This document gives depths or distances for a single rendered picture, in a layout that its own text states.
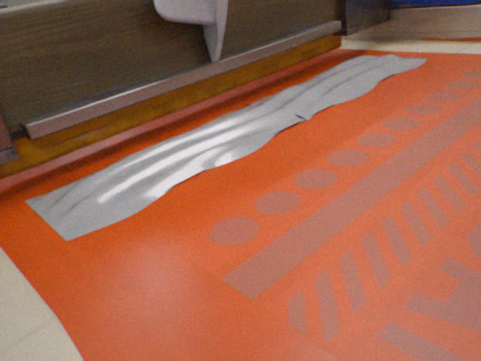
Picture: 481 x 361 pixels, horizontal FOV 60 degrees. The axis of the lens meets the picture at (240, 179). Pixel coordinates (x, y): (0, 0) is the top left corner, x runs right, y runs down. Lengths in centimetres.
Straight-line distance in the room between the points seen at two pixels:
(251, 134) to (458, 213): 14
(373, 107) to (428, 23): 22
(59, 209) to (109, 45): 13
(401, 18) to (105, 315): 46
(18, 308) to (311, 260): 12
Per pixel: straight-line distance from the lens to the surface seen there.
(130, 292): 18
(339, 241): 18
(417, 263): 17
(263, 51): 39
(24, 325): 18
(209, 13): 34
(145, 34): 33
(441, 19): 53
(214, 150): 26
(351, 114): 32
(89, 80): 31
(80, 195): 26
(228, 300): 16
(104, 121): 33
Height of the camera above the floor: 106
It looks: 27 degrees down
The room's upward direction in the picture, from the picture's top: 10 degrees counter-clockwise
